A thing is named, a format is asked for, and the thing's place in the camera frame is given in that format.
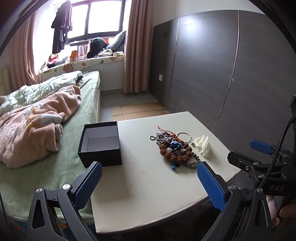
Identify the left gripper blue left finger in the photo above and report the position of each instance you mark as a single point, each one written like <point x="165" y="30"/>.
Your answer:
<point x="84" y="185"/>

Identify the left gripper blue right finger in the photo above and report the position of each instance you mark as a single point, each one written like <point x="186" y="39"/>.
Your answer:
<point x="214" y="185"/>

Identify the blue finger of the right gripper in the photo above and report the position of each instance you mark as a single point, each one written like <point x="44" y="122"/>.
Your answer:
<point x="261" y="147"/>

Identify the white organza pouch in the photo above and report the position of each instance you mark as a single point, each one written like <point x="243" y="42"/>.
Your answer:
<point x="202" y="145"/>

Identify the black open jewelry box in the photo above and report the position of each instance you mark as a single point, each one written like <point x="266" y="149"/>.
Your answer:
<point x="100" y="143"/>

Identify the person's hand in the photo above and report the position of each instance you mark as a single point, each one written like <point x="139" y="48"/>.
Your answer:
<point x="285" y="212"/>

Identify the bed with green sheet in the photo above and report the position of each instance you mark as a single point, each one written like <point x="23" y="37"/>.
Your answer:
<point x="19" y="184"/>

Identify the silver bangle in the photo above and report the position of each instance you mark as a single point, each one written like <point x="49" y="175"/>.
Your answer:
<point x="184" y="136"/>

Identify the pink fleece blanket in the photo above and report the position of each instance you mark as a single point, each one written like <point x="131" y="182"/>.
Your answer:
<point x="30" y="133"/>

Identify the dark grey wardrobe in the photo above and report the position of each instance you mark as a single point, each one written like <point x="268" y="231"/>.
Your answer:
<point x="233" y="70"/>

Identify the flattened cardboard on floor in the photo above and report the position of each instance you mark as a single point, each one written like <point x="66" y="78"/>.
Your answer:
<point x="135" y="111"/>

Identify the light green quilt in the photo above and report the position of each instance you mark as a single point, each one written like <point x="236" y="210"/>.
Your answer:
<point x="28" y="95"/>

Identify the patterned window seat cushion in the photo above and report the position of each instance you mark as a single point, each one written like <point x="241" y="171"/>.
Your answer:
<point x="77" y="66"/>

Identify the pink right curtain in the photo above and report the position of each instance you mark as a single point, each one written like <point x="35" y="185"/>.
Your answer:
<point x="138" y="46"/>

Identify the pink curtain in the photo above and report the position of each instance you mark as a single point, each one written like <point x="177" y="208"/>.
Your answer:
<point x="138" y="46"/>
<point x="21" y="55"/>

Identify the orange item on sill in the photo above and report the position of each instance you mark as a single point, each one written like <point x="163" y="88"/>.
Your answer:
<point x="74" y="56"/>

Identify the pink left curtain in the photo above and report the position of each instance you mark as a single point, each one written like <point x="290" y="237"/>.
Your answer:
<point x="21" y="55"/>

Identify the dark bundle on sill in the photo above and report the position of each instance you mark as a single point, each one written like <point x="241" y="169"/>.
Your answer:
<point x="96" y="46"/>

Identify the grey cushion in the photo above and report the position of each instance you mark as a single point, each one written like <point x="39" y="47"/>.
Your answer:
<point x="118" y="44"/>

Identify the dark hanging clothes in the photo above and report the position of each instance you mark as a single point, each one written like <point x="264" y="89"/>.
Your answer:
<point x="62" y="25"/>

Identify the window with dark frame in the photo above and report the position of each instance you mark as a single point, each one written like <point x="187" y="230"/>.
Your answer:
<point x="91" y="19"/>

